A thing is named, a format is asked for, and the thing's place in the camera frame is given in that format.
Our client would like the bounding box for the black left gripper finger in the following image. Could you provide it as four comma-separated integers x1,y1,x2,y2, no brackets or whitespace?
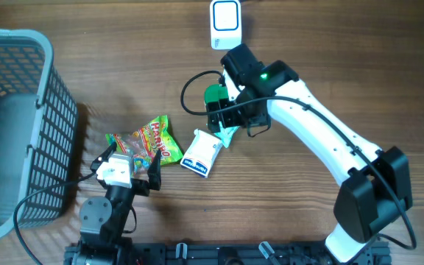
147,150,162,191
91,142,117,172

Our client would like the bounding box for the Haribo gummy candy bag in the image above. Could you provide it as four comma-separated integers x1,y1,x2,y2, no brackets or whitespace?
105,115,183,174

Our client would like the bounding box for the teal tissue packet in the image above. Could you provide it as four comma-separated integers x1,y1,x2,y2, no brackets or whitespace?
215,124,239,148

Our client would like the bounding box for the green lid plastic jar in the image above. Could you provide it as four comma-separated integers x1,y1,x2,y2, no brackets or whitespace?
204,84,230,114

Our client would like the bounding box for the white blue plaster box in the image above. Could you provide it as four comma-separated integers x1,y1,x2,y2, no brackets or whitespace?
180,129,223,178

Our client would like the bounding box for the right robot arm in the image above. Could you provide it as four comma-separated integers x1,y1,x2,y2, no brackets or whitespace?
205,44,413,264

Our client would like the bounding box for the grey plastic shopping basket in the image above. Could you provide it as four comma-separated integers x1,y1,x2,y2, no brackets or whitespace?
0,29,78,239

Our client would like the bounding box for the black left camera cable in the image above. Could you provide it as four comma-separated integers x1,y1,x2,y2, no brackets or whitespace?
13,171,99,265

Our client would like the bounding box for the black camera cable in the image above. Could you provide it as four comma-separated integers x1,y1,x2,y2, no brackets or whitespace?
13,171,99,265
180,69,418,251

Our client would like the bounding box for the black right camera cable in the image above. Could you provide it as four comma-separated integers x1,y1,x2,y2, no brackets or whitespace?
180,69,418,251

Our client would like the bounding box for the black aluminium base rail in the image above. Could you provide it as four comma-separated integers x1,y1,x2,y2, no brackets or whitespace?
63,241,392,265

